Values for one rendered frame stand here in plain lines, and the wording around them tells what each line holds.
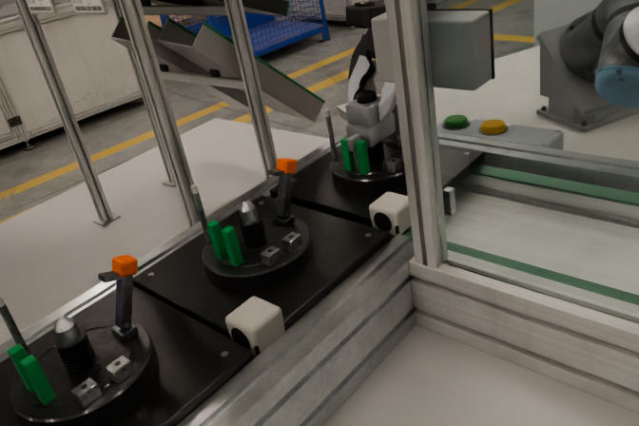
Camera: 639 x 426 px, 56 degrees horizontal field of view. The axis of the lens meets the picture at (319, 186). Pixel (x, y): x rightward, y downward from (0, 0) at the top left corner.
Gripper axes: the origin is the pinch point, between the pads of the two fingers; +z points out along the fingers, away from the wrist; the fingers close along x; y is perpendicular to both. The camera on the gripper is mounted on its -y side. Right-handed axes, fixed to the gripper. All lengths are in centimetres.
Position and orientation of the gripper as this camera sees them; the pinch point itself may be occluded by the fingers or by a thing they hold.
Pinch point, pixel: (365, 109)
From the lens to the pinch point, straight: 88.1
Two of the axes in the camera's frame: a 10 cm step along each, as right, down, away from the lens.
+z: -3.0, 9.5, -0.5
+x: -7.4, -2.0, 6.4
